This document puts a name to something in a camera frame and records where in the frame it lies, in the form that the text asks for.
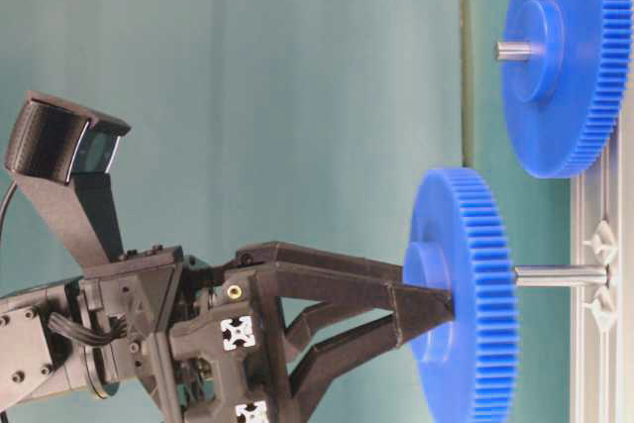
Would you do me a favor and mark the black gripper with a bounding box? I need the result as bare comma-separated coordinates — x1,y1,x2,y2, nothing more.
78,242,454,422

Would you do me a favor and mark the small blue gear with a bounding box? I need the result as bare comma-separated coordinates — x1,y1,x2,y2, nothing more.
403,167,519,422

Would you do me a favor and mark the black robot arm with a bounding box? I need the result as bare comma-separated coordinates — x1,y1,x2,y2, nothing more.
1,242,454,422

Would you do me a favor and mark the lower steel shaft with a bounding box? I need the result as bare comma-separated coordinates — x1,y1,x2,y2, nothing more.
514,265,609,287

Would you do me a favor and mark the steel shaft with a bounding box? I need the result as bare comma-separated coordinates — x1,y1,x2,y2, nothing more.
495,41,533,61
514,265,609,287

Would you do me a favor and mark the upper steel shaft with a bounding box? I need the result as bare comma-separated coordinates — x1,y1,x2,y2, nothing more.
495,41,533,61

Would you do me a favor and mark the large blue gear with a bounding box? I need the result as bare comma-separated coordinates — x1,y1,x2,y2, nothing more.
501,0,633,178

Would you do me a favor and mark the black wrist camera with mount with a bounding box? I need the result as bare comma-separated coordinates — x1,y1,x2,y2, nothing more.
5,90,130,269

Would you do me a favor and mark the black camera cable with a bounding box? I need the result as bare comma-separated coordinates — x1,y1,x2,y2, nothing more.
0,183,19,246

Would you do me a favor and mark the aluminium extrusion frame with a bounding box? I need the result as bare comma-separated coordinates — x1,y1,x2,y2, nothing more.
571,119,633,422

